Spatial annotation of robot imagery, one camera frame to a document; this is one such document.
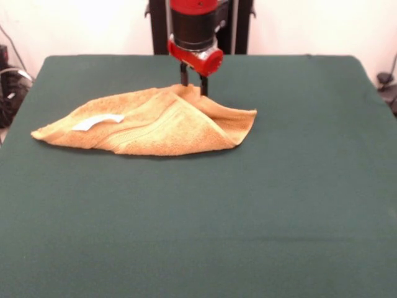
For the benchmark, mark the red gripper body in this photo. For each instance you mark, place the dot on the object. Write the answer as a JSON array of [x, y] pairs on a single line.
[[211, 63]]

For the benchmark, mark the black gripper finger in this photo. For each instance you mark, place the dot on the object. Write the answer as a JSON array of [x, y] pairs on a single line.
[[203, 84], [184, 74]]

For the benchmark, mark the tan terry towel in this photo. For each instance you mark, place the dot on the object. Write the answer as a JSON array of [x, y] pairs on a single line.
[[155, 130]]

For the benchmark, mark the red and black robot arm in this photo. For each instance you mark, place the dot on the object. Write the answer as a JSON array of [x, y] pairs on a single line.
[[193, 21]]

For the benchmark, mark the dark green table cloth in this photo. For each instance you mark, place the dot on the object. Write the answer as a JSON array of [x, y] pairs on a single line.
[[93, 217]]

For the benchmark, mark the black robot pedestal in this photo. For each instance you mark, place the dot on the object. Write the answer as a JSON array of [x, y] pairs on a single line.
[[159, 31]]

